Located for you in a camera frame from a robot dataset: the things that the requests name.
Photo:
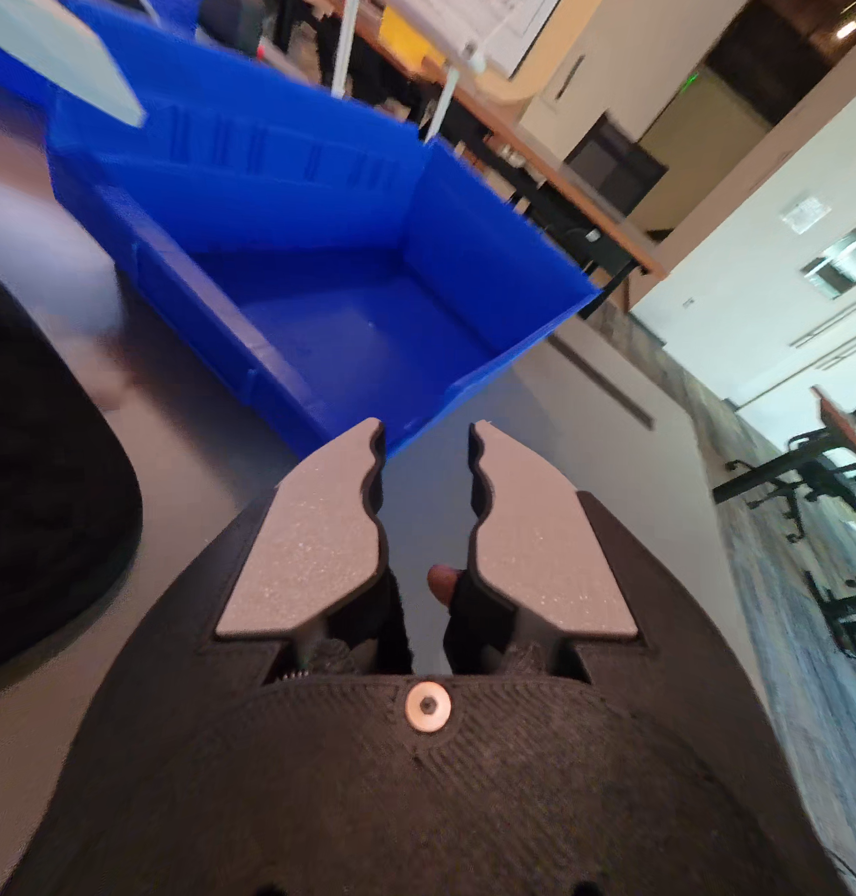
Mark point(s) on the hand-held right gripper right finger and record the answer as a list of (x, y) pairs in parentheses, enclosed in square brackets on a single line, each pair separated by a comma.
[(547, 553)]

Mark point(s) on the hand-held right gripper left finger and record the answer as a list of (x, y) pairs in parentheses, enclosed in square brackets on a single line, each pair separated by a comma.
[(309, 553)]

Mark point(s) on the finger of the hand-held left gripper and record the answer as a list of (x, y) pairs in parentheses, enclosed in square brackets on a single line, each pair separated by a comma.
[(50, 42)]

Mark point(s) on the person's right hand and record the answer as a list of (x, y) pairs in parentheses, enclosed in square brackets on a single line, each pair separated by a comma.
[(443, 584)]

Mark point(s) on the black quilted pad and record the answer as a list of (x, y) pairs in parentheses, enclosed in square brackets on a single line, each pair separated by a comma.
[(43, 490)]

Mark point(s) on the black office chair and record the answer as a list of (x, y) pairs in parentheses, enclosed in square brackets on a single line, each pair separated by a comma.
[(812, 476), (847, 616)]

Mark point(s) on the wooden top desk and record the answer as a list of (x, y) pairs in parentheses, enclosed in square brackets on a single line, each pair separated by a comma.
[(645, 255), (847, 420)]

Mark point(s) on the yellow paper sheet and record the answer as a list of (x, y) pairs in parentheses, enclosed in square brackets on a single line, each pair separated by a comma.
[(407, 28)]

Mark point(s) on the black box appliance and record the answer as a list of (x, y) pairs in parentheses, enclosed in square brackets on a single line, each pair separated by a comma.
[(617, 168)]

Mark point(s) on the printed instruction board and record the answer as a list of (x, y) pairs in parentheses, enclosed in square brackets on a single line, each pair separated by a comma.
[(484, 28)]

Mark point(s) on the paper wall notice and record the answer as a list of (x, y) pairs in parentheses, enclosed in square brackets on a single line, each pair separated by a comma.
[(805, 215)]

